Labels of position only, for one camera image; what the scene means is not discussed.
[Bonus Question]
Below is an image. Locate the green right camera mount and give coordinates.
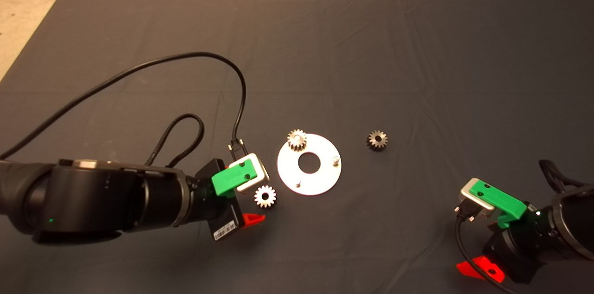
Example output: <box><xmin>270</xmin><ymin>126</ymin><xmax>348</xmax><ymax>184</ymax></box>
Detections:
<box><xmin>468</xmin><ymin>178</ymin><xmax>527</xmax><ymax>230</ymax></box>

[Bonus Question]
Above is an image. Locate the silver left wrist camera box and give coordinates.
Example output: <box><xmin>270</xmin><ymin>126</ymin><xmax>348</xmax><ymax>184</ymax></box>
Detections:
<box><xmin>228</xmin><ymin>153</ymin><xmax>270</xmax><ymax>194</ymax></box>

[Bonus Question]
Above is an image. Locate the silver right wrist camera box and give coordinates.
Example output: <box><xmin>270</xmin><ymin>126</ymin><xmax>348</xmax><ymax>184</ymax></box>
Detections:
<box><xmin>458</xmin><ymin>178</ymin><xmax>496</xmax><ymax>213</ymax></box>

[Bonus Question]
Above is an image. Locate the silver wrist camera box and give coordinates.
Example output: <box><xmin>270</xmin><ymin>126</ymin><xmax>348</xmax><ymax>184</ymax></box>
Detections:
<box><xmin>458</xmin><ymin>178</ymin><xmax>496</xmax><ymax>213</ymax></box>
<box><xmin>228</xmin><ymin>153</ymin><xmax>270</xmax><ymax>194</ymax></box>

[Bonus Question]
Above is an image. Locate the green left camera mount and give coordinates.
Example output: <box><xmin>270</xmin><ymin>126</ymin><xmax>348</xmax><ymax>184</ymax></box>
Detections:
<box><xmin>211</xmin><ymin>160</ymin><xmax>257</xmax><ymax>198</ymax></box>

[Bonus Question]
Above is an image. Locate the steel planetary gear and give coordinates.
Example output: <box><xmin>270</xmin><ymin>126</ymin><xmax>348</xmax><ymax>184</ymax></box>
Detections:
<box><xmin>367</xmin><ymin>130</ymin><xmax>388</xmax><ymax>151</ymax></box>

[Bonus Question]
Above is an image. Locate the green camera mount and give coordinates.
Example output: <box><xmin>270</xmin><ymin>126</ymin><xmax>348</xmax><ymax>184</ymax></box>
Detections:
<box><xmin>468</xmin><ymin>178</ymin><xmax>527</xmax><ymax>230</ymax></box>
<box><xmin>211</xmin><ymin>160</ymin><xmax>257</xmax><ymax>198</ymax></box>

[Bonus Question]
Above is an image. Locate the smooth black left camera cable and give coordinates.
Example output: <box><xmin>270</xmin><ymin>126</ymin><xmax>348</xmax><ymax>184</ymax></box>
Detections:
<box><xmin>0</xmin><ymin>52</ymin><xmax>247</xmax><ymax>158</ymax></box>

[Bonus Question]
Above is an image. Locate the smooth black camera cable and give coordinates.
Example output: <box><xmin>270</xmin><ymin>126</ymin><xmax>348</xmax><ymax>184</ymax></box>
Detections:
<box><xmin>454</xmin><ymin>204</ymin><xmax>511</xmax><ymax>294</ymax></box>
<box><xmin>0</xmin><ymin>52</ymin><xmax>247</xmax><ymax>158</ymax></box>

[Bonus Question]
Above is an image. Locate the black braided left wrist cable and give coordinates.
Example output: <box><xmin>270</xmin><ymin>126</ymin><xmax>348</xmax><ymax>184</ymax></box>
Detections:
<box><xmin>145</xmin><ymin>113</ymin><xmax>205</xmax><ymax>168</ymax></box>

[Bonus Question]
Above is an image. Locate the dark grey table cloth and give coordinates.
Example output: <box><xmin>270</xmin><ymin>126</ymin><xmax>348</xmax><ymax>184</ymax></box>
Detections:
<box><xmin>0</xmin><ymin>0</ymin><xmax>594</xmax><ymax>294</ymax></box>

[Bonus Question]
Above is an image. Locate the smooth black right camera cable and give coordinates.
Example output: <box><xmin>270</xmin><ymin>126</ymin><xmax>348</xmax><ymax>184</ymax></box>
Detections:
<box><xmin>454</xmin><ymin>204</ymin><xmax>511</xmax><ymax>294</ymax></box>

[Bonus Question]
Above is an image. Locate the round metal carrier plate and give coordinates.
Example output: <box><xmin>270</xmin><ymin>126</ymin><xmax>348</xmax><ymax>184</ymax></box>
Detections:
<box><xmin>277</xmin><ymin>133</ymin><xmax>342</xmax><ymax>196</ymax></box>

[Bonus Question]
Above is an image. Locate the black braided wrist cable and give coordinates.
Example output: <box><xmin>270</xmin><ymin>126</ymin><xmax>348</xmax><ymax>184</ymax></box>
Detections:
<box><xmin>145</xmin><ymin>113</ymin><xmax>205</xmax><ymax>168</ymax></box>
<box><xmin>538</xmin><ymin>160</ymin><xmax>588</xmax><ymax>192</ymax></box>

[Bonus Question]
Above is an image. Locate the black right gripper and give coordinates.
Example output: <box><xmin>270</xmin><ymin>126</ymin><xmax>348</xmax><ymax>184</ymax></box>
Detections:
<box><xmin>456</xmin><ymin>213</ymin><xmax>557</xmax><ymax>284</ymax></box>

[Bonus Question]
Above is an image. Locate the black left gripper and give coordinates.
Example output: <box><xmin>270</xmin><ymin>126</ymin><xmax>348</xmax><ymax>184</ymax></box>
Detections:
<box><xmin>197</xmin><ymin>159</ymin><xmax>266</xmax><ymax>242</ymax></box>

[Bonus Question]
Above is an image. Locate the black braided right wrist cable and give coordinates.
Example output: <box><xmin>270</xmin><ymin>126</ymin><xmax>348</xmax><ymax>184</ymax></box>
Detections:
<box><xmin>538</xmin><ymin>160</ymin><xmax>588</xmax><ymax>192</ymax></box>

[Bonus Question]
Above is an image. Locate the white gear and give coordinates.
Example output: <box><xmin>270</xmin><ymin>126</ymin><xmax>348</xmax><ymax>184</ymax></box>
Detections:
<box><xmin>287</xmin><ymin>129</ymin><xmax>308</xmax><ymax>151</ymax></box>
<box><xmin>254</xmin><ymin>185</ymin><xmax>278</xmax><ymax>208</ymax></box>

